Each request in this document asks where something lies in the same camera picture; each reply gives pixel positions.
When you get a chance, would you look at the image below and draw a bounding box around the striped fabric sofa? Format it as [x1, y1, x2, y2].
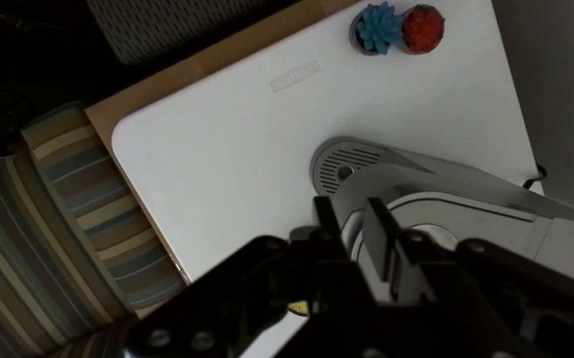
[0, 97, 193, 358]

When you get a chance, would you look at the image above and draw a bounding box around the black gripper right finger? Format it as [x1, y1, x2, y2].
[362, 194, 429, 304]

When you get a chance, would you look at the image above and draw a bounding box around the grey pod coffee maker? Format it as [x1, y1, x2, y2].
[308, 135, 574, 314]

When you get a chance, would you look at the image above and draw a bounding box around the grey textured fabric object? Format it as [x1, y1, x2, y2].
[86, 0, 302, 65]

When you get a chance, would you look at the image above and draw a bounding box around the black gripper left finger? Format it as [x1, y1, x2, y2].
[312, 194, 352, 258]

